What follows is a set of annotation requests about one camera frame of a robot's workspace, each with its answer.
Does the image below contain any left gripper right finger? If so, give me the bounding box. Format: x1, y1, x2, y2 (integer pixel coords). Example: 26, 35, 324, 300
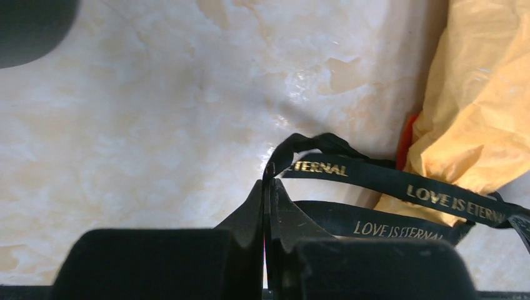
264, 179, 476, 299

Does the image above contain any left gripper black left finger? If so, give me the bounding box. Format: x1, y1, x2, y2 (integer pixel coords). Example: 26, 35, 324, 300
49, 181, 264, 299

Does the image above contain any black ribbon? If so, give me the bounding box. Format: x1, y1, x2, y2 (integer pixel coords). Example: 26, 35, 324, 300
263, 133, 529, 245

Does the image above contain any orange paper flower bouquet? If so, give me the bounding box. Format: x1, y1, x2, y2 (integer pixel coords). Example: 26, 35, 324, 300
372, 0, 530, 229

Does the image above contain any black cylindrical vase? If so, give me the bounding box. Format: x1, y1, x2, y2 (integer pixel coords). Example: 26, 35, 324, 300
1, 0, 80, 69

